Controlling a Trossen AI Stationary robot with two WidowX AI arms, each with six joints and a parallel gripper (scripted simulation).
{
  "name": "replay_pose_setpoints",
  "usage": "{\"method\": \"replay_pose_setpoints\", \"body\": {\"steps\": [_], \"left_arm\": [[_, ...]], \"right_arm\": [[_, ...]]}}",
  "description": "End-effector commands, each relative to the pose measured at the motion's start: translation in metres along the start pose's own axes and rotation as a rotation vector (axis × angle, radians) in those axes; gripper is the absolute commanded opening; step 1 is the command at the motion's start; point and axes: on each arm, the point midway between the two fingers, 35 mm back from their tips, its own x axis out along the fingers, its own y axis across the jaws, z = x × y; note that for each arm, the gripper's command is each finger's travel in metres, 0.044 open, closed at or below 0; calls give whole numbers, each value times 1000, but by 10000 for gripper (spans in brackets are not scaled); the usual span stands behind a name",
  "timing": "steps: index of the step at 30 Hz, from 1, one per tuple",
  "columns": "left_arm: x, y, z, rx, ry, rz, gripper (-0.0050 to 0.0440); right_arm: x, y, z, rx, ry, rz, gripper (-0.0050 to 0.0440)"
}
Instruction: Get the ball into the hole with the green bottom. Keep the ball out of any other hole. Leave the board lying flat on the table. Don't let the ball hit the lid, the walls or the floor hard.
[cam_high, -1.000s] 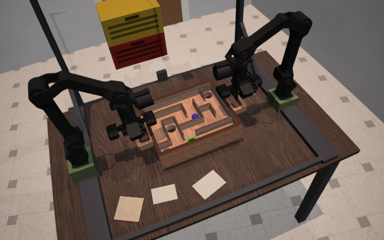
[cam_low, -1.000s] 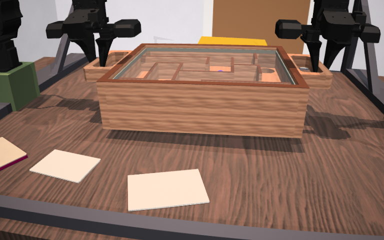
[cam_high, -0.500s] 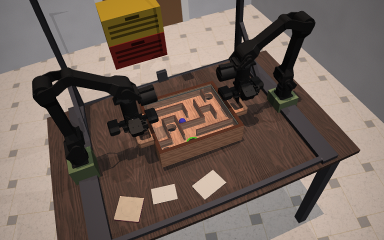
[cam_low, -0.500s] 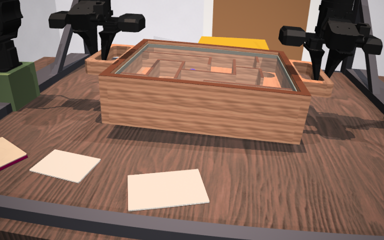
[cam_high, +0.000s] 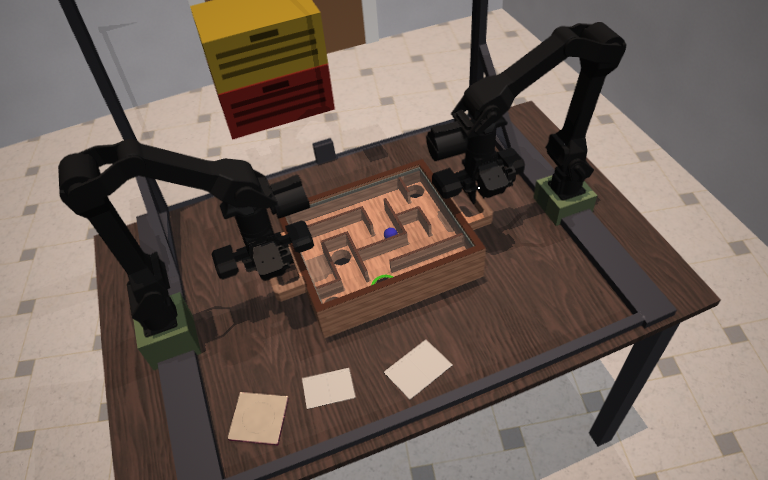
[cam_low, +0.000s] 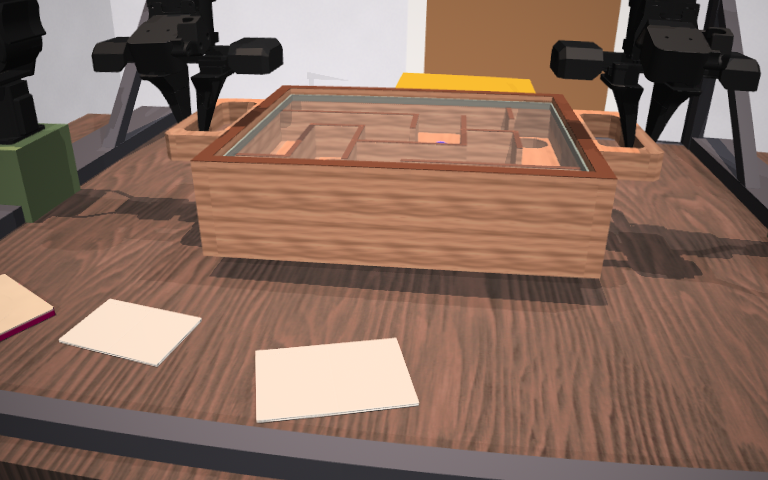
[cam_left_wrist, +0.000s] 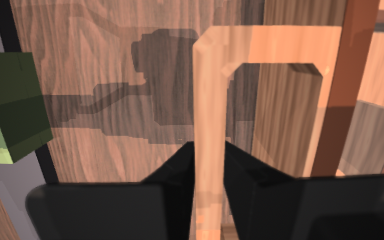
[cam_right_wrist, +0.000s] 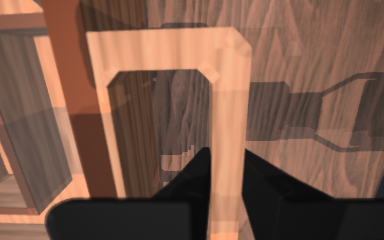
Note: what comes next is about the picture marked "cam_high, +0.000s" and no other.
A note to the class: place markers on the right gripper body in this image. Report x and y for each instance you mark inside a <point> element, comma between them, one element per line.
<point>225,259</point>

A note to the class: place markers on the tan square board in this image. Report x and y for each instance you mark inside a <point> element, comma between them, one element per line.
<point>258,418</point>

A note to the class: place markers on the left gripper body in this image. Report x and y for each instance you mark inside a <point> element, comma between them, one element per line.
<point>447,183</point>

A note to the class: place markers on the wooden maze board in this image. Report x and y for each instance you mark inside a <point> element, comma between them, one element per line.
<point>383,243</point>

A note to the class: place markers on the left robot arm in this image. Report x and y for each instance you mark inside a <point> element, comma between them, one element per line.
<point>490,98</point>

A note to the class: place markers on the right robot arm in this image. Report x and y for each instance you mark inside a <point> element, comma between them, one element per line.
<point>232,181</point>

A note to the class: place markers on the cream flat square panel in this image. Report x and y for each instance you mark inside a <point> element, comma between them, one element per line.
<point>328,388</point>

